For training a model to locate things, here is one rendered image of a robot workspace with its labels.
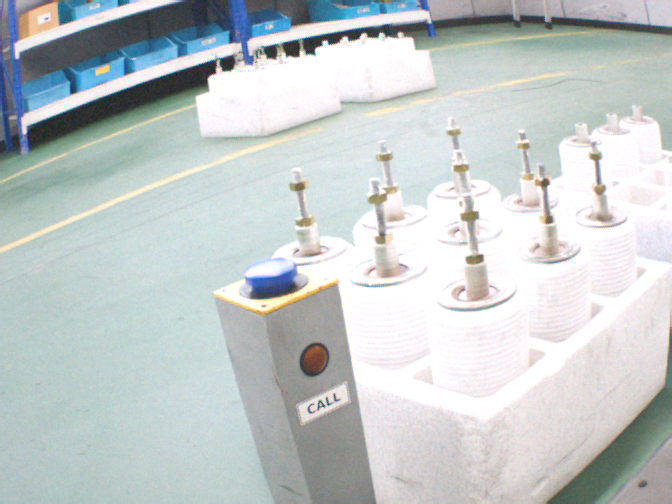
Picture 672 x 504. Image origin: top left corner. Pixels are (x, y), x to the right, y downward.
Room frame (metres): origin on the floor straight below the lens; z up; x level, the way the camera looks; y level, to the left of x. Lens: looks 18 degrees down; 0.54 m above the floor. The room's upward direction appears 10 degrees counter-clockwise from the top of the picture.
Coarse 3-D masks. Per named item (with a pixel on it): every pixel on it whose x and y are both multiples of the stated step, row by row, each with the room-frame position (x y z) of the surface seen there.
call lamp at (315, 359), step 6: (312, 348) 0.60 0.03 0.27; (318, 348) 0.60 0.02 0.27; (306, 354) 0.60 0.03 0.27; (312, 354) 0.60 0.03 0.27; (318, 354) 0.60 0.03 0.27; (324, 354) 0.60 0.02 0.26; (306, 360) 0.59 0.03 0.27; (312, 360) 0.60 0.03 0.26; (318, 360) 0.60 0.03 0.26; (324, 360) 0.60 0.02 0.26; (306, 366) 0.59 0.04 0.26; (312, 366) 0.60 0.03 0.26; (318, 366) 0.60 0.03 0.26; (324, 366) 0.60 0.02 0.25; (312, 372) 0.60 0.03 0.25
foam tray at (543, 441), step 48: (576, 336) 0.70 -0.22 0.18; (624, 336) 0.74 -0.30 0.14; (384, 384) 0.70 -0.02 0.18; (432, 384) 0.72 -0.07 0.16; (528, 384) 0.63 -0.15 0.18; (576, 384) 0.67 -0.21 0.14; (624, 384) 0.74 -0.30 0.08; (384, 432) 0.70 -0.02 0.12; (432, 432) 0.64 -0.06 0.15; (480, 432) 0.59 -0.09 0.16; (528, 432) 0.63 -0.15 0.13; (576, 432) 0.68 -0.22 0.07; (384, 480) 0.71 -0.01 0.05; (432, 480) 0.65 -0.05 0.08; (480, 480) 0.59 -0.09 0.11; (528, 480) 0.63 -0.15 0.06
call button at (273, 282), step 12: (252, 264) 0.64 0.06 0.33; (264, 264) 0.63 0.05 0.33; (276, 264) 0.63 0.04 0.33; (288, 264) 0.63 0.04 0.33; (252, 276) 0.62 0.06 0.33; (264, 276) 0.61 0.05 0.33; (276, 276) 0.61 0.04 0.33; (288, 276) 0.61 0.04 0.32; (252, 288) 0.62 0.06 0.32; (264, 288) 0.61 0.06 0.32; (276, 288) 0.61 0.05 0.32
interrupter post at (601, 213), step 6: (594, 192) 0.84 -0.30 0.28; (606, 192) 0.83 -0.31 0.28; (594, 198) 0.83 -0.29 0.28; (600, 198) 0.83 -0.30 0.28; (606, 198) 0.83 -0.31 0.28; (594, 204) 0.83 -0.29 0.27; (600, 204) 0.83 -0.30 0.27; (606, 204) 0.83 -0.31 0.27; (594, 210) 0.83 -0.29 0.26; (600, 210) 0.83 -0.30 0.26; (606, 210) 0.83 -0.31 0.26; (594, 216) 0.83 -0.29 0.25; (600, 216) 0.83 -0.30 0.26; (606, 216) 0.83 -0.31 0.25
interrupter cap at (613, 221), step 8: (584, 208) 0.87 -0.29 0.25; (592, 208) 0.87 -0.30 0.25; (616, 208) 0.85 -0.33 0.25; (576, 216) 0.84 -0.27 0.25; (584, 216) 0.84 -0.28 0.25; (592, 216) 0.85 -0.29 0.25; (616, 216) 0.83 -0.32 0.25; (624, 216) 0.82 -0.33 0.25; (584, 224) 0.82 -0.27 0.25; (592, 224) 0.81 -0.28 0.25; (600, 224) 0.80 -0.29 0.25; (608, 224) 0.80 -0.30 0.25; (616, 224) 0.80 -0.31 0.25
